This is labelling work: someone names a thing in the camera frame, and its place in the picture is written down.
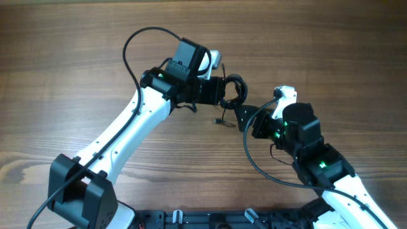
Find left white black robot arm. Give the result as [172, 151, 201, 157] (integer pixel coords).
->
[46, 38, 224, 229]

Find black cable bundle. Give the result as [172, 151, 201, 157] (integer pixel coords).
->
[213, 62, 249, 128]

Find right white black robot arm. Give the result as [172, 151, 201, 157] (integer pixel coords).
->
[235, 102, 395, 228]

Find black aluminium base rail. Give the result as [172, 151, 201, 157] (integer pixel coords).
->
[129, 209, 321, 229]

